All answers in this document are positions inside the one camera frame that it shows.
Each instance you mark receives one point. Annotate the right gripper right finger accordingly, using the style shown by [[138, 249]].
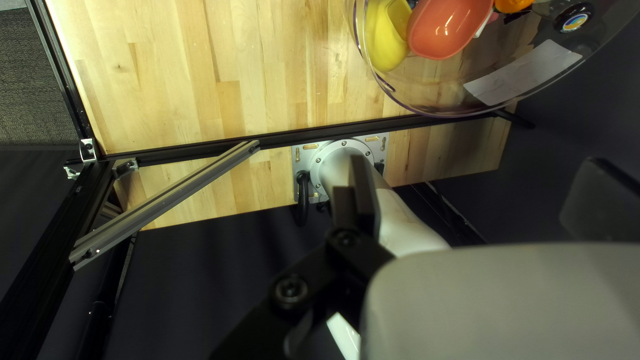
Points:
[[600, 205]]

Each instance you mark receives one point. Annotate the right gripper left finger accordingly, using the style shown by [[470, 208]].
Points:
[[350, 250]]

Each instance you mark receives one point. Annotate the yellow bowl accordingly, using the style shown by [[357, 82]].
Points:
[[385, 40]]

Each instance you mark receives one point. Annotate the orange toy fruit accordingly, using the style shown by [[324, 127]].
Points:
[[512, 5]]

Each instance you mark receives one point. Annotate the salmon pink bowl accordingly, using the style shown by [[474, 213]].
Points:
[[445, 25]]

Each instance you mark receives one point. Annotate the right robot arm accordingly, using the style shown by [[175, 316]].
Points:
[[330, 165]]

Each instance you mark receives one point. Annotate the clear plastic bin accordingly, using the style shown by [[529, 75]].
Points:
[[450, 85]]

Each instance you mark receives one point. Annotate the black cap with round logo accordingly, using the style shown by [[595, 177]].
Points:
[[575, 17]]

